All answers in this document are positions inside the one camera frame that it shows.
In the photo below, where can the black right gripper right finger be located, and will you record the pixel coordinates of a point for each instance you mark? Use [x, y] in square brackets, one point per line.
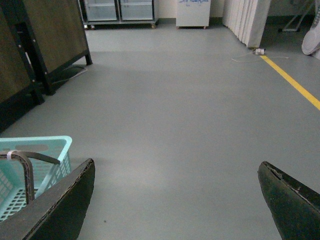
[295, 208]

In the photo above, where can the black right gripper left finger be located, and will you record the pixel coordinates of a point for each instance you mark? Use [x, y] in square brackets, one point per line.
[58, 213]

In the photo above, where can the light blue plastic basket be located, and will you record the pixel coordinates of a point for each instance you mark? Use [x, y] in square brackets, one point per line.
[12, 190]

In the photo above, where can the brown basket handle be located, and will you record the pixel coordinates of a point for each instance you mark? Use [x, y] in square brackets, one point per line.
[23, 157]

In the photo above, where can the white floor fan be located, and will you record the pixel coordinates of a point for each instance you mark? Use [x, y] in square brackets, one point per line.
[311, 41]

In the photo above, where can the dark wooden display stand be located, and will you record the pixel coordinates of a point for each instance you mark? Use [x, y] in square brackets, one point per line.
[38, 40]

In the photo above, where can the white folding partition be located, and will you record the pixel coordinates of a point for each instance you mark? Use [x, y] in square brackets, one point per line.
[246, 19]

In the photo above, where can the glass door refrigerator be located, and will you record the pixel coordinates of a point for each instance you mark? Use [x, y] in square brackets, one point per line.
[119, 12]

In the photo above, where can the white chest freezer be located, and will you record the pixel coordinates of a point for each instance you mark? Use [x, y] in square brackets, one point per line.
[193, 13]

